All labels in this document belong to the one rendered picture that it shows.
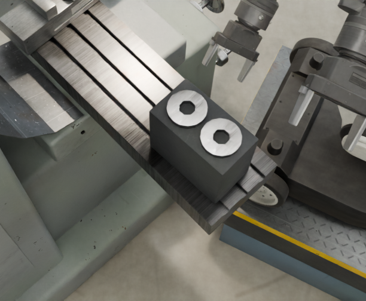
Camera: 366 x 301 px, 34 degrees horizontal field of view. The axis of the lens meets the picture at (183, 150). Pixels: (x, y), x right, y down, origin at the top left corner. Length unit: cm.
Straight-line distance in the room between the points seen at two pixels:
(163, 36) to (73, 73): 30
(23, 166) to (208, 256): 94
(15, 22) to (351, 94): 95
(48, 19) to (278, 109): 80
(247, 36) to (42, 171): 68
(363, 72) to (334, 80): 5
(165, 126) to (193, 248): 114
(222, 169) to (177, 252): 114
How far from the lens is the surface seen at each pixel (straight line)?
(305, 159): 195
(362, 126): 101
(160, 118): 132
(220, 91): 267
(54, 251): 207
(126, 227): 222
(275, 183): 188
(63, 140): 164
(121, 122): 153
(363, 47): 97
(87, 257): 219
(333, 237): 207
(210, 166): 129
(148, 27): 178
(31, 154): 175
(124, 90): 157
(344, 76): 98
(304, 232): 205
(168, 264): 238
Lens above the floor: 231
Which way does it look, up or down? 66 degrees down
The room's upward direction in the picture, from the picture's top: 5 degrees clockwise
